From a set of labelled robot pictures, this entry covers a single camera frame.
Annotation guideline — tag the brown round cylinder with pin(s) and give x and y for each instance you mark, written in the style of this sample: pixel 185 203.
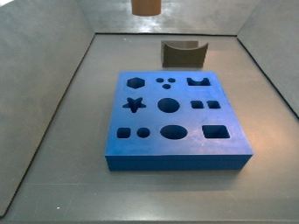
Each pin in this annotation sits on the brown round cylinder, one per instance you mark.
pixel 146 8

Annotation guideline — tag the blue shape sorter block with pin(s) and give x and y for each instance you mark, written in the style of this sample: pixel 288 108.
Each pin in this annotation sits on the blue shape sorter block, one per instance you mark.
pixel 173 123

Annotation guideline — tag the dark grey curved holder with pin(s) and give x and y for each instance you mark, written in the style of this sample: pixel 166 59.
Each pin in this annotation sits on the dark grey curved holder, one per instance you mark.
pixel 184 53

